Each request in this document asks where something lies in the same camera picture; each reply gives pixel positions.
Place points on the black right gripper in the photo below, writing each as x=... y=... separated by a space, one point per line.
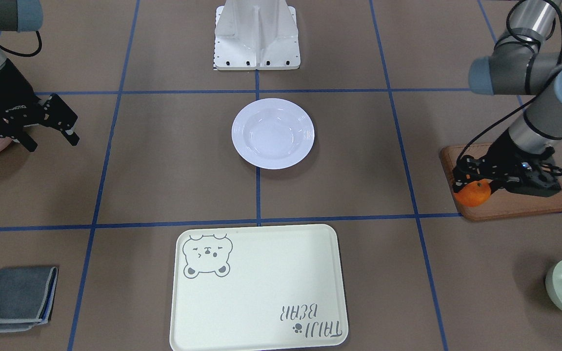
x=7 y=93

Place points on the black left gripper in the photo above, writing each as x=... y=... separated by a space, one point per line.
x=500 y=150

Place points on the orange fruit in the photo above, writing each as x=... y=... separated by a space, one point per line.
x=474 y=194

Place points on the folded grey cloth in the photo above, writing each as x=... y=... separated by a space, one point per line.
x=26 y=297

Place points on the cream bear tray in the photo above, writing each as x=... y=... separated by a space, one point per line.
x=258 y=288

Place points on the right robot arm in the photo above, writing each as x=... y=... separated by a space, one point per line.
x=21 y=16

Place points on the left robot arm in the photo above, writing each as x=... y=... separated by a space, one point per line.
x=526 y=60

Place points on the wooden cutting board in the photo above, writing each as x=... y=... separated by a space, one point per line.
x=501 y=204

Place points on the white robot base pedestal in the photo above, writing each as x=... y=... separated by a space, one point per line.
x=256 y=35

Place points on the white plate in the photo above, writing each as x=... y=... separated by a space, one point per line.
x=273 y=133

